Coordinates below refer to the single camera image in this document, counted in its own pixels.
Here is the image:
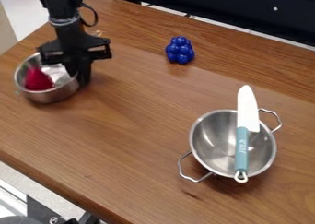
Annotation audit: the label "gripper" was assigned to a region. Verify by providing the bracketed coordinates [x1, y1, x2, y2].
[35, 18, 113, 88]

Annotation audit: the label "silver pot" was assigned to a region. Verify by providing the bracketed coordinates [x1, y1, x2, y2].
[13, 52, 82, 104]

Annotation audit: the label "red toy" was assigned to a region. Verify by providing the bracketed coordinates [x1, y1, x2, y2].
[23, 65, 56, 91]

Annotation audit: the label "blue toy grapes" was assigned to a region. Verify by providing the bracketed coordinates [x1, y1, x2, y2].
[165, 35, 196, 65]

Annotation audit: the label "black lab bench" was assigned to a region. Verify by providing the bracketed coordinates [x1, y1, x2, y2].
[112, 0, 315, 47]

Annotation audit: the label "silver bowl with handles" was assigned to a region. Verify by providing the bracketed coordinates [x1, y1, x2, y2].
[176, 107, 285, 184]

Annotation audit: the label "white knife teal handle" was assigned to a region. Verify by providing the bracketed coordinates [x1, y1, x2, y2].
[232, 84, 263, 184]

